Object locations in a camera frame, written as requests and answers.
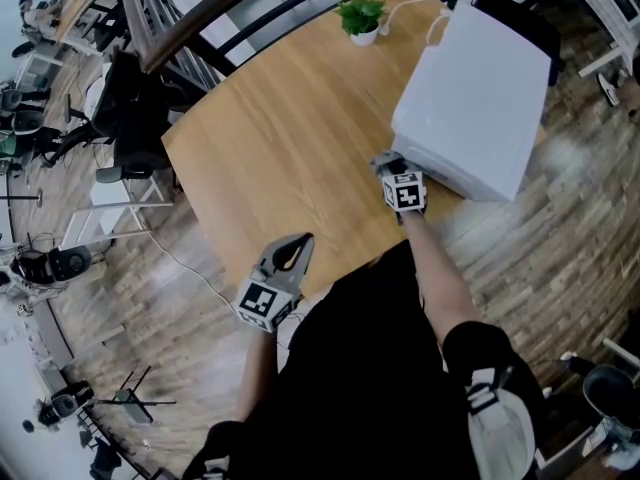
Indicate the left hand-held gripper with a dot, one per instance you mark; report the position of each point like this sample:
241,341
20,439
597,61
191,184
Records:
265,303

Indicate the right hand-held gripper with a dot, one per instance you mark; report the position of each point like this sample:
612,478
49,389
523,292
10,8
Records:
405,193

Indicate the white box appliance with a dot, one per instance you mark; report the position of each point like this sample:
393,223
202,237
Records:
475,98

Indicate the person's left forearm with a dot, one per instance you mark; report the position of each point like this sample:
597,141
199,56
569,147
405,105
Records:
257,373

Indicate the person's right forearm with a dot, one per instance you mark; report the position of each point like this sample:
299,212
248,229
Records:
435,278

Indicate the green plant in white pot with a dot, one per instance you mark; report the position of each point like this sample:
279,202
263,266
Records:
364,38

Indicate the person's black clothing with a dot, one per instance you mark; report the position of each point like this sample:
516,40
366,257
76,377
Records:
360,378

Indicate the white step stool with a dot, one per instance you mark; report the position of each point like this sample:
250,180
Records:
110,193

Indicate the black office chair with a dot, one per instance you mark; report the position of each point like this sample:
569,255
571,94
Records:
135,118
542,38

